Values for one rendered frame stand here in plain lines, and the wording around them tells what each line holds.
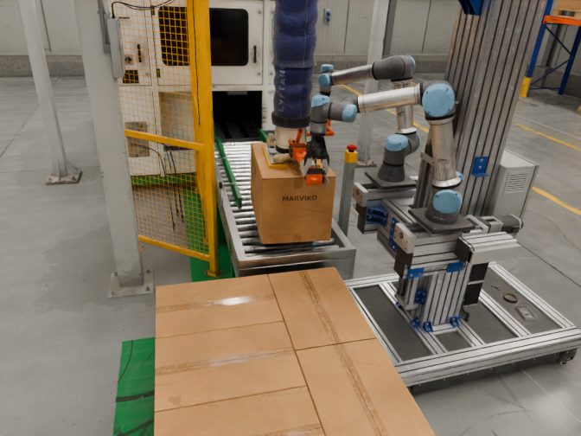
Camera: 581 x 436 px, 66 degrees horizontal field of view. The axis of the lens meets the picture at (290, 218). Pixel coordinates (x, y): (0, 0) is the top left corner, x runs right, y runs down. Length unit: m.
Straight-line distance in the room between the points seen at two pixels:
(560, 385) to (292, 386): 1.75
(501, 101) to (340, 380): 1.44
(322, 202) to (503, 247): 0.93
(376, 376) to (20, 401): 1.84
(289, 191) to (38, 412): 1.71
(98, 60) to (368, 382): 2.18
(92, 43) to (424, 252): 2.07
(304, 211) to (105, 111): 1.31
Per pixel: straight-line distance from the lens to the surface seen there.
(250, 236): 2.92
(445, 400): 2.79
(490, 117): 2.34
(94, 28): 2.83
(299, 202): 2.46
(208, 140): 3.01
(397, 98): 2.03
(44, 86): 5.15
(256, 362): 2.03
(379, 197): 2.55
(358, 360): 2.08
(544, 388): 3.10
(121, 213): 3.14
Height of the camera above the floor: 1.99
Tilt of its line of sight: 28 degrees down
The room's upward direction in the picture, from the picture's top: 3 degrees clockwise
